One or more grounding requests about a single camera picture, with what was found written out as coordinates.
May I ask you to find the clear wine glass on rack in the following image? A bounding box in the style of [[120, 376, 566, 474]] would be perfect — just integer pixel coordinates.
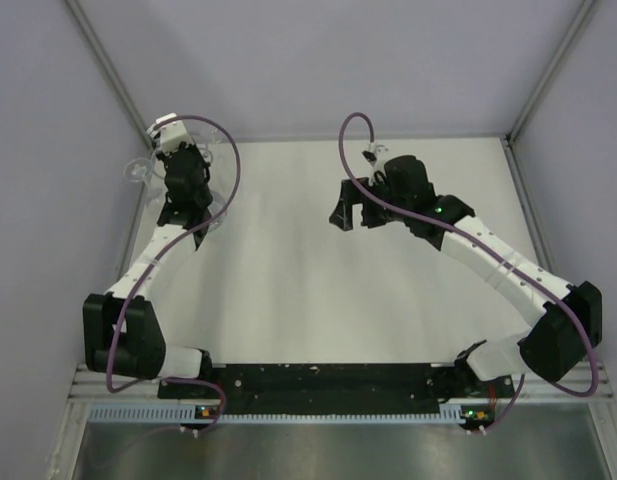
[[124, 131, 226, 231]]

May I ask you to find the purple cable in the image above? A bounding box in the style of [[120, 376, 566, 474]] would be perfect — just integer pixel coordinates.
[[105, 114, 242, 394], [338, 112, 602, 399]]

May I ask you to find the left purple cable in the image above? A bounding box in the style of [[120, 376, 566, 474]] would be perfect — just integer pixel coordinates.
[[105, 114, 242, 394]]

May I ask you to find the aluminium frame post right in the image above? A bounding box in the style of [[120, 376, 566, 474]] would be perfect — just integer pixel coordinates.
[[506, 0, 602, 145]]

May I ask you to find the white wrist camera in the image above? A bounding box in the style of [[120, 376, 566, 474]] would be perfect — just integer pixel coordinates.
[[146, 113, 193, 154], [362, 141, 389, 172]]

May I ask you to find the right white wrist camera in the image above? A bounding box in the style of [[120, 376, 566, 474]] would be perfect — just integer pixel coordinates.
[[362, 141, 389, 172]]

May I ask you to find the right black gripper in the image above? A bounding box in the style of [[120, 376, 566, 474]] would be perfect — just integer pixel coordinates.
[[329, 177, 410, 233]]

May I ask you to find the aluminium frame post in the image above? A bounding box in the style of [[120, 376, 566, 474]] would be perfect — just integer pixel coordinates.
[[506, 0, 602, 145], [62, 0, 152, 149]]

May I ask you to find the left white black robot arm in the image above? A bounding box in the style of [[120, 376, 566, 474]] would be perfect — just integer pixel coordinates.
[[82, 142, 215, 397]]

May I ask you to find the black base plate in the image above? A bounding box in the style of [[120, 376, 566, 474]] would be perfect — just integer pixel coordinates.
[[157, 360, 519, 416]]

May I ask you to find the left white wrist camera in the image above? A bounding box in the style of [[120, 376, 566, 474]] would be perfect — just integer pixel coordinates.
[[146, 113, 193, 154]]

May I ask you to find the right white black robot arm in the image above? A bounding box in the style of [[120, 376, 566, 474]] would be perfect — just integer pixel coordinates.
[[329, 150, 602, 396]]

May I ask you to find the grey slotted cable duct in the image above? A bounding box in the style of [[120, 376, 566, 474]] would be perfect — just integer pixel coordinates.
[[88, 403, 491, 429]]

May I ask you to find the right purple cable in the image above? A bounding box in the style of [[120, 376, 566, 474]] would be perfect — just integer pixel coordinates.
[[338, 112, 602, 399]]

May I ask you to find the aluminium frame post left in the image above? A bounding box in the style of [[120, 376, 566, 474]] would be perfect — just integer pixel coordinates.
[[62, 0, 152, 149]]

